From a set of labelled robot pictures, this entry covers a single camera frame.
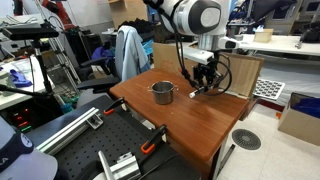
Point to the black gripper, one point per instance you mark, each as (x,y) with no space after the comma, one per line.
(208,71)

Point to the black and white marker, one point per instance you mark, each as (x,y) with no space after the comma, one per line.
(196,92)

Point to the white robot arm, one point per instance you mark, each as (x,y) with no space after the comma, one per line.
(206,19)

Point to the small steel pot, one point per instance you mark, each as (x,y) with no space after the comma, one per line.
(163,92)

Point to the cardboard backdrop panel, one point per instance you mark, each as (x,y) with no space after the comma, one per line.
(245,70)

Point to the brown wooden table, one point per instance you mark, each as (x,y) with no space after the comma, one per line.
(197,127)

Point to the calibration dot pattern board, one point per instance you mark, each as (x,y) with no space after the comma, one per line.
(268,89)

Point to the round floor drain cover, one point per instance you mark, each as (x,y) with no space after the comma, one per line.
(246,139)

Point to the small wooden box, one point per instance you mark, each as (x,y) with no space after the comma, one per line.
(263,36)

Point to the light blue hanging jacket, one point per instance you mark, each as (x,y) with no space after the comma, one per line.
(130,57)

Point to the orange black clamp front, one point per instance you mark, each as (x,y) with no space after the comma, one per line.
(151,143)

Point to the orange black clamp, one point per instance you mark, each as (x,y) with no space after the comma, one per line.
(109,110)
(151,143)

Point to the white background table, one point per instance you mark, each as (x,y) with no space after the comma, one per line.
(281,44)

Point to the black perforated breadboard base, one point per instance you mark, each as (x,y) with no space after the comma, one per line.
(119,134)

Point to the orange black clamp rear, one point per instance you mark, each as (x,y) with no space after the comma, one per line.
(109,110)

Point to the cardboard box with blue contents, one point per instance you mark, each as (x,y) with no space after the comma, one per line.
(300,118)

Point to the long aluminium extrusion bar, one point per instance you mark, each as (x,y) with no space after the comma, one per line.
(90,119)

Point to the black office chair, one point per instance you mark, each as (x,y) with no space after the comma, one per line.
(90,51)

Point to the blue cloth on desk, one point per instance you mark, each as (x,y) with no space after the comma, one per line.
(19,79)

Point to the short aluminium extrusion bracket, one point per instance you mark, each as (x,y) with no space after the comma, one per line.
(125,168)

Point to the black camera on tripod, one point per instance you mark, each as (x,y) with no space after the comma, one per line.
(34,34)

